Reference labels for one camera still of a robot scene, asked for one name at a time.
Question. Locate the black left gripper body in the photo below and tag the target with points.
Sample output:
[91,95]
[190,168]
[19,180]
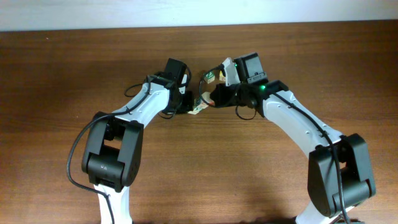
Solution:
[185,103]

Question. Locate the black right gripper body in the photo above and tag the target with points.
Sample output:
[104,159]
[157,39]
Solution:
[231,97]

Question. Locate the plain cream wooden block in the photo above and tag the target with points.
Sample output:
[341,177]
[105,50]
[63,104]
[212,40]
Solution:
[199,104]

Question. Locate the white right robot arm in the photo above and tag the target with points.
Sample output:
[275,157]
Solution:
[340,174]

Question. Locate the yellow J wooden block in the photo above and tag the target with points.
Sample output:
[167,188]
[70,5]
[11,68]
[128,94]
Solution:
[222,78]

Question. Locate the green N wooden block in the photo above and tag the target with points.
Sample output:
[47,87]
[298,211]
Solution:
[209,77]

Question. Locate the white back board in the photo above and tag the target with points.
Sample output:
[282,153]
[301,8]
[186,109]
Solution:
[93,14]

